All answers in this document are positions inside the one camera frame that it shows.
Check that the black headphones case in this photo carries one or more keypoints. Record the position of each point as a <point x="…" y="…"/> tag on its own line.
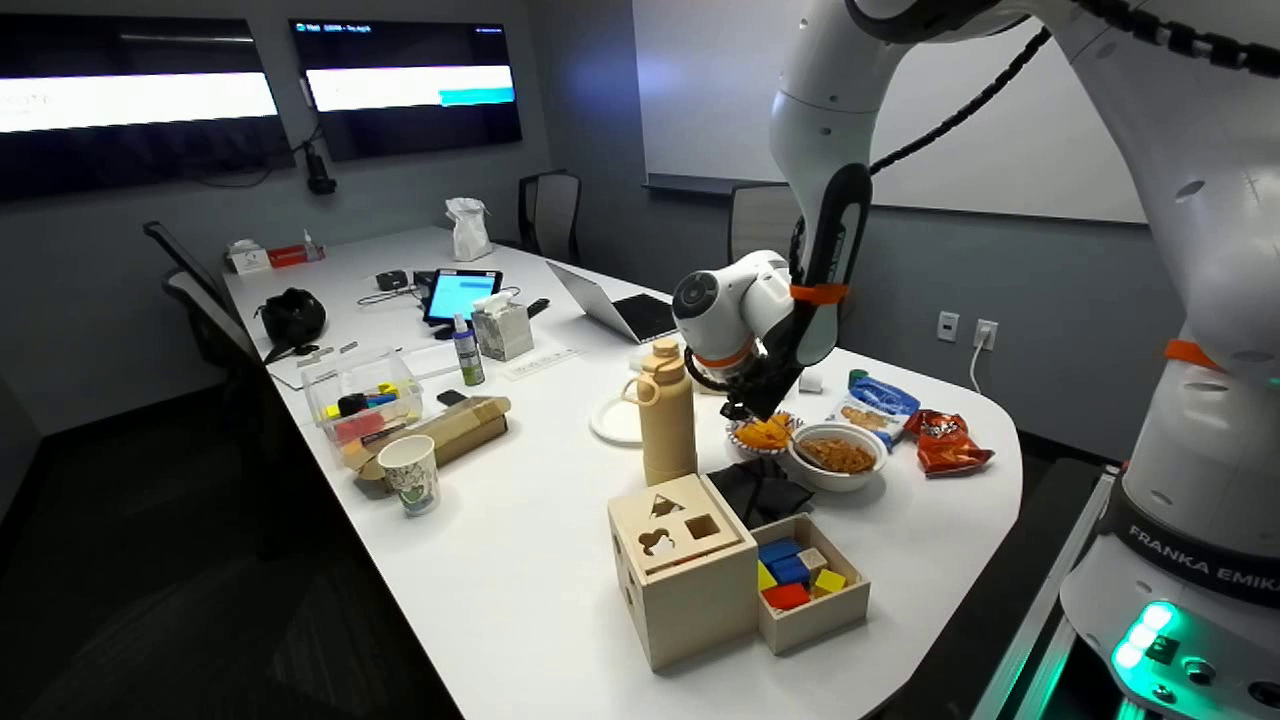
<point x="295" y="320"/>

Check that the blue snack bag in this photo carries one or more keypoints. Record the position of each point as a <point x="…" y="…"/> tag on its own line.
<point x="879" y="406"/>

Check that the red chip bag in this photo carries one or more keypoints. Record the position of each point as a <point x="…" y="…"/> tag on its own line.
<point x="946" y="447"/>

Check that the open laptop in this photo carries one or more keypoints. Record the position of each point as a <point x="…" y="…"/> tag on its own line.
<point x="632" y="319"/>

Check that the beige water bottle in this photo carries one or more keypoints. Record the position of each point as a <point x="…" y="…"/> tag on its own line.
<point x="660" y="392"/>

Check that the white plate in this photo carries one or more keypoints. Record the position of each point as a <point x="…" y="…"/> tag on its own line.
<point x="619" y="425"/>

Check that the grey office chair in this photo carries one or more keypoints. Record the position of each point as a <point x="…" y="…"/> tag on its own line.
<point x="762" y="219"/>

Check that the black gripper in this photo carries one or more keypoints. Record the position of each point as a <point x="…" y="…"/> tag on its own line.
<point x="756" y="391"/>

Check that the black chair at left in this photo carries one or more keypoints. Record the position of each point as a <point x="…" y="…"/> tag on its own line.
<point x="210" y="312"/>

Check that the wooden tray of blocks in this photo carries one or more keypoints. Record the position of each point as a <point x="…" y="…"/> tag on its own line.
<point x="807" y="584"/>

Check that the white bowl with food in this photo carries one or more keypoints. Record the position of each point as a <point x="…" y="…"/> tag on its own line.
<point x="835" y="459"/>

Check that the tablet with blue screen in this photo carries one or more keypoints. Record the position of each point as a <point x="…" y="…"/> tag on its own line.
<point x="457" y="289"/>

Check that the paper cup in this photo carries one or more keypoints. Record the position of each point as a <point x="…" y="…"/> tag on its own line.
<point x="408" y="470"/>

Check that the clear plastic container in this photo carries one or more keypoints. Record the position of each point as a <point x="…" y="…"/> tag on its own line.
<point x="362" y="398"/>

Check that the cardboard box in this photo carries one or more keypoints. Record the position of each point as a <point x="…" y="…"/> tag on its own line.
<point x="454" y="435"/>

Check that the white tissue box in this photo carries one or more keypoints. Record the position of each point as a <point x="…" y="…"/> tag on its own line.
<point x="503" y="328"/>

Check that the wooden shape sorter box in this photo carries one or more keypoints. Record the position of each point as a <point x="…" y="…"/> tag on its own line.
<point x="684" y="570"/>

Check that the patterned bowl with chips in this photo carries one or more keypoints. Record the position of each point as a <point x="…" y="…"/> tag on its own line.
<point x="766" y="439"/>

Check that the black cloth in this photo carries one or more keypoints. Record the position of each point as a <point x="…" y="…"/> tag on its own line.
<point x="756" y="488"/>

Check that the wall monitor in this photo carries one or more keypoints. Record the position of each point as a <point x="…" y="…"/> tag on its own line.
<point x="117" y="100"/>
<point x="408" y="87"/>

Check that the right wall monitor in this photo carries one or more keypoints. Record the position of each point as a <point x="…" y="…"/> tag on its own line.
<point x="408" y="87"/>

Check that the office chair at far end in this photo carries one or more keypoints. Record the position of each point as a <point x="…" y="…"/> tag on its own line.
<point x="548" y="207"/>

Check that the left wall monitor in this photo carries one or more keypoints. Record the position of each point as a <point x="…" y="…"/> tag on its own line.
<point x="117" y="100"/>

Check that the small green bottle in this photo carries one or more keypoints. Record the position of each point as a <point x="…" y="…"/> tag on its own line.
<point x="470" y="354"/>

